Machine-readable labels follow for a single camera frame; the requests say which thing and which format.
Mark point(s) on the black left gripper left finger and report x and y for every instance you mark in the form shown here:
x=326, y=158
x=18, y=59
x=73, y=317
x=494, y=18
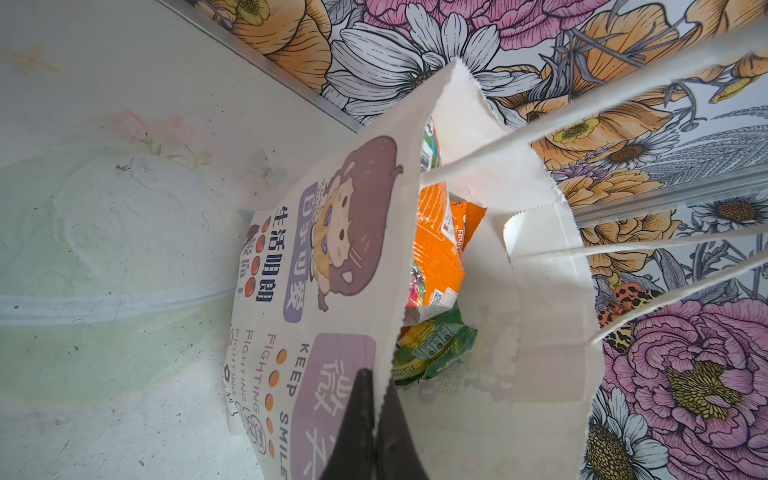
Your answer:
x=353, y=457

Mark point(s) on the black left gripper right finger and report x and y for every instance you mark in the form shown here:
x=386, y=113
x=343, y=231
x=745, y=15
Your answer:
x=395, y=454

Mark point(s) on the small green snack packet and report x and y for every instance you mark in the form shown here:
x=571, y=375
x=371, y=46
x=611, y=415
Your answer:
x=425, y=350

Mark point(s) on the white printed paper bag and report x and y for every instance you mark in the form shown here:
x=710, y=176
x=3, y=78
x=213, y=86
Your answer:
x=324, y=278

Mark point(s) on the orange snack packet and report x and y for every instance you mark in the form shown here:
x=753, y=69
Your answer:
x=444, y=230

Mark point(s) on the round green snack packet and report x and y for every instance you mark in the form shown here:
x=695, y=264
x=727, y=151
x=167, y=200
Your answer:
x=430, y=157

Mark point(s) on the clear plastic round lid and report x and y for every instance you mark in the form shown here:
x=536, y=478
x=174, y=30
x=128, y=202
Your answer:
x=113, y=263

